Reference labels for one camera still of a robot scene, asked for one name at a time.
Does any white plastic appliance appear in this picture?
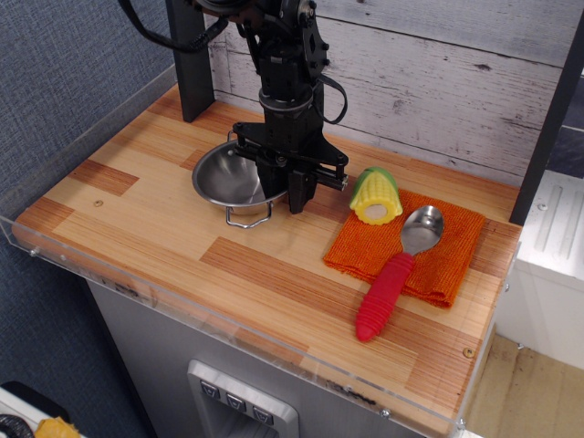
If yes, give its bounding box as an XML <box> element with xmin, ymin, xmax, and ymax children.
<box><xmin>495</xmin><ymin>171</ymin><xmax>583</xmax><ymax>369</ymax></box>

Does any red handled metal spoon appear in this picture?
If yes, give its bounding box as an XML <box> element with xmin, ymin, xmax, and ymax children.
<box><xmin>355</xmin><ymin>205</ymin><xmax>444</xmax><ymax>342</ymax></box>

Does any orange folded cloth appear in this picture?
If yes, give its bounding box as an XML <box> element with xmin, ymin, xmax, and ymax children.
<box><xmin>324</xmin><ymin>190</ymin><xmax>485</xmax><ymax>308</ymax></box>

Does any grey cabinet front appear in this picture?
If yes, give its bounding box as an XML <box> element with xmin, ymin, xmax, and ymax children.
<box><xmin>89</xmin><ymin>283</ymin><xmax>417</xmax><ymax>437</ymax></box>

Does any clear acrylic table guard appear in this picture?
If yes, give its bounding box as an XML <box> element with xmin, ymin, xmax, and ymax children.
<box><xmin>9</xmin><ymin>70</ymin><xmax>519</xmax><ymax>437</ymax></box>

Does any stainless steel colander bowl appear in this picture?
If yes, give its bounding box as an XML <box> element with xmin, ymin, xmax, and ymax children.
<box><xmin>192</xmin><ymin>138</ymin><xmax>287</xmax><ymax>229</ymax></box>

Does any silver dispenser panel with buttons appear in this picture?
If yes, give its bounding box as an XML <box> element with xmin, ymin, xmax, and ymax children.
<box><xmin>187</xmin><ymin>360</ymin><xmax>300</xmax><ymax>437</ymax></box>

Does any yellow toy corn cob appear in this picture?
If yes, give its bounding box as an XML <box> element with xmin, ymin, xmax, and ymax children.
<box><xmin>349</xmin><ymin>167</ymin><xmax>403</xmax><ymax>225</ymax></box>

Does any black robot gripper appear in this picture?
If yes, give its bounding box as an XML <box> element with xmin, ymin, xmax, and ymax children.
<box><xmin>233</xmin><ymin>90</ymin><xmax>349</xmax><ymax>214</ymax></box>

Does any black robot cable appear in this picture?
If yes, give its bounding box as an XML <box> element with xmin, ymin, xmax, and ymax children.
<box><xmin>117</xmin><ymin>0</ymin><xmax>349</xmax><ymax>126</ymax></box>

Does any black vertical post right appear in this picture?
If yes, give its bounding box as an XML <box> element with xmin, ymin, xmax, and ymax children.
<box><xmin>509</xmin><ymin>14</ymin><xmax>583</xmax><ymax>225</ymax></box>

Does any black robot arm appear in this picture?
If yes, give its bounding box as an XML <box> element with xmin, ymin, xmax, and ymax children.
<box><xmin>192</xmin><ymin>1</ymin><xmax>349</xmax><ymax>214</ymax></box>

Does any black corrugated hose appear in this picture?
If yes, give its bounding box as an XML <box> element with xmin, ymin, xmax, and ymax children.
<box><xmin>0</xmin><ymin>412</ymin><xmax>35</xmax><ymax>438</ymax></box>

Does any yellow object at bottom left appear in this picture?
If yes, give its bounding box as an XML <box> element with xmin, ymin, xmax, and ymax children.
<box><xmin>34</xmin><ymin>417</ymin><xmax>81</xmax><ymax>438</ymax></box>

